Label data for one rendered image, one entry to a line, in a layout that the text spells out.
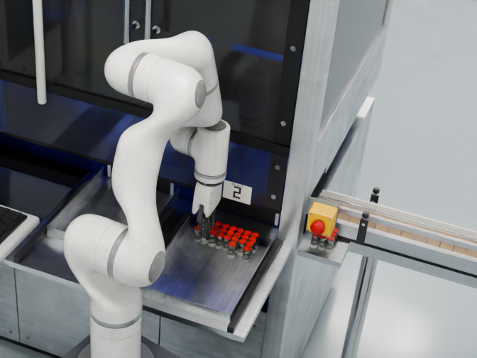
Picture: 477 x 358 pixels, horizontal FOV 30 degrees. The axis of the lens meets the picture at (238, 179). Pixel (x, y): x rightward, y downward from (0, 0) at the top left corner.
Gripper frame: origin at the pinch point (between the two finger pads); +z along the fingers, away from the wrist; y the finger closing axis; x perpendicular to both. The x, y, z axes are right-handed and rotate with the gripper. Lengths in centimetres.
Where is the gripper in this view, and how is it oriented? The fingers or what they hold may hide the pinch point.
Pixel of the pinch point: (206, 223)
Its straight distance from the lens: 244.3
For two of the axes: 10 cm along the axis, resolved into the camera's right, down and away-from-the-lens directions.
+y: -3.5, 5.1, -7.8
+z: -0.8, 8.2, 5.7
